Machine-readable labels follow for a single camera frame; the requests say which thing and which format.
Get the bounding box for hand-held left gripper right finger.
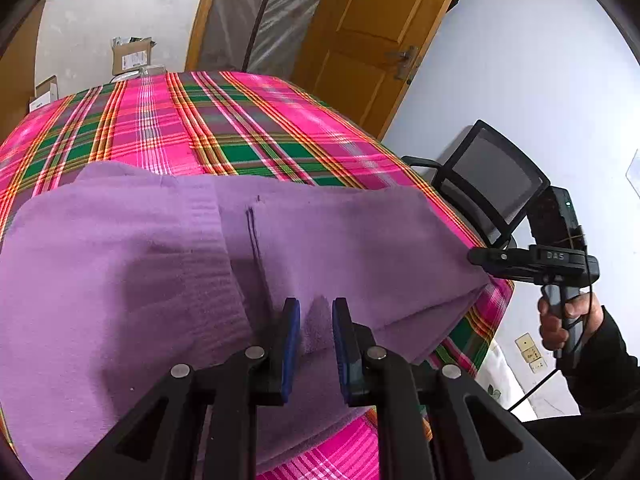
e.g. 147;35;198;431
332;297;566;480

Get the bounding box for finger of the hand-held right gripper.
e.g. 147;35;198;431
467;246;540;279

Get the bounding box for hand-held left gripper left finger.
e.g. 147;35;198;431
65;299;301;480

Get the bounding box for purple fleece pants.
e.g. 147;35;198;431
0;160;493;480

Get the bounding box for person's right forearm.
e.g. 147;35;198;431
550;305;640;413

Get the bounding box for person's right hand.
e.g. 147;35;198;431
539;291;604;360

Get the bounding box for black mesh office chair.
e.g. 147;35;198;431
400;120;551;252

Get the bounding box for white leaf print bedding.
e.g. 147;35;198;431
480;337;538;422

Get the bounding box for person's dark clothing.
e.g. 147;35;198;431
520;400;640;480

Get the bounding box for pink plaid bed sheet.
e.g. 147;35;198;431
0;70;516;480

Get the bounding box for wooden door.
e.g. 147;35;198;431
292;0;471;141

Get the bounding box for silver bag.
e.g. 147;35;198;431
110;64;168;84

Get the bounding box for clear plastic door curtain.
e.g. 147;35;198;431
200;0;341;78

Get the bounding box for brown cardboard box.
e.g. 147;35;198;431
111;36;153;77

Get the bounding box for white cardboard box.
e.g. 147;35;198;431
29;75;60;112

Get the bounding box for wooden wardrobe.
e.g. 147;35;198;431
0;0;47;131

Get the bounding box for wall socket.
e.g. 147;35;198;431
515;332;548;374

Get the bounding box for metal door handle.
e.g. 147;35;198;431
385;45;421;82

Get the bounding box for wooden door frame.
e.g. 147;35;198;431
186;0;226;72

